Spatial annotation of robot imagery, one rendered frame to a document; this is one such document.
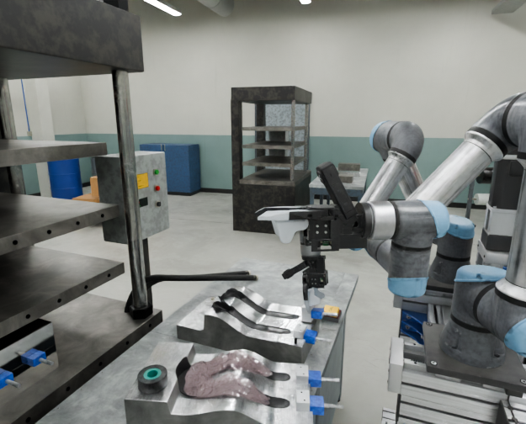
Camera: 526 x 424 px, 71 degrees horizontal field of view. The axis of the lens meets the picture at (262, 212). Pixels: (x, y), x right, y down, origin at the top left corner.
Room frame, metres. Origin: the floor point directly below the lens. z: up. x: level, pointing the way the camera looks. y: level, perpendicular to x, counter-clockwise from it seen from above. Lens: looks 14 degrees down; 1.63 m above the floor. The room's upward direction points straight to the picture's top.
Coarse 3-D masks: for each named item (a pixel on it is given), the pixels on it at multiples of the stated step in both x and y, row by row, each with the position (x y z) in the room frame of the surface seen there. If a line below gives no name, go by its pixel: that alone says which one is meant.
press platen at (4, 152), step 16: (0, 144) 1.35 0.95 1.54; (16, 144) 1.35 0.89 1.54; (32, 144) 1.35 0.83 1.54; (48, 144) 1.35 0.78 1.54; (64, 144) 1.35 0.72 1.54; (80, 144) 1.36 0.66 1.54; (96, 144) 1.42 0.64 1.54; (0, 160) 1.09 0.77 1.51; (16, 160) 1.13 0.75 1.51; (32, 160) 1.18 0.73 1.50; (48, 160) 1.23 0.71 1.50
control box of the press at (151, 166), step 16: (96, 160) 1.64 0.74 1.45; (112, 160) 1.61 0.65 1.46; (144, 160) 1.71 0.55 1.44; (160, 160) 1.82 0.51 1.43; (112, 176) 1.61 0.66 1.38; (144, 176) 1.70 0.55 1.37; (160, 176) 1.82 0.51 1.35; (112, 192) 1.61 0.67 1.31; (144, 192) 1.70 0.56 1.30; (160, 192) 1.81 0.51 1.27; (144, 208) 1.69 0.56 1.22; (160, 208) 1.80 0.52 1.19; (112, 224) 1.62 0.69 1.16; (144, 224) 1.68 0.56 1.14; (160, 224) 1.79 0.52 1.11; (112, 240) 1.62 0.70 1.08; (144, 240) 1.75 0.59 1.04; (144, 256) 1.74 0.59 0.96
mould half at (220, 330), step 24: (240, 288) 1.43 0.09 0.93; (192, 312) 1.36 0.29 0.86; (216, 312) 1.22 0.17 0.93; (240, 312) 1.26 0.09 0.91; (288, 312) 1.31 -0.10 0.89; (192, 336) 1.24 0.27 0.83; (216, 336) 1.20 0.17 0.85; (240, 336) 1.16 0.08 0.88; (264, 336) 1.15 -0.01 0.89; (288, 336) 1.14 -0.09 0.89; (288, 360) 1.10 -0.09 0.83
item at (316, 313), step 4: (304, 304) 1.28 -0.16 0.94; (304, 308) 1.24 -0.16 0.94; (312, 308) 1.25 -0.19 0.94; (316, 308) 1.26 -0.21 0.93; (320, 308) 1.26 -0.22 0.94; (304, 312) 1.24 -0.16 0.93; (312, 312) 1.23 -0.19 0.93; (316, 312) 1.22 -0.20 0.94; (320, 312) 1.22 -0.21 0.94; (324, 312) 1.23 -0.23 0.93; (328, 312) 1.23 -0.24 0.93; (304, 316) 1.23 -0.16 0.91; (308, 316) 1.23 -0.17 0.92; (312, 316) 1.23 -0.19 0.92; (316, 316) 1.22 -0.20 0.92; (320, 316) 1.21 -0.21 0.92; (304, 320) 1.23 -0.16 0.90; (308, 320) 1.23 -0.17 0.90
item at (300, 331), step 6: (300, 324) 1.17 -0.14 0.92; (294, 330) 1.14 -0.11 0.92; (300, 330) 1.14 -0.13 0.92; (306, 330) 1.16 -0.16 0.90; (294, 336) 1.13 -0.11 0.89; (300, 336) 1.13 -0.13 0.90; (306, 336) 1.12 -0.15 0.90; (312, 336) 1.12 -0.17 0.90; (306, 342) 1.12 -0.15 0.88; (312, 342) 1.11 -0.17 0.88
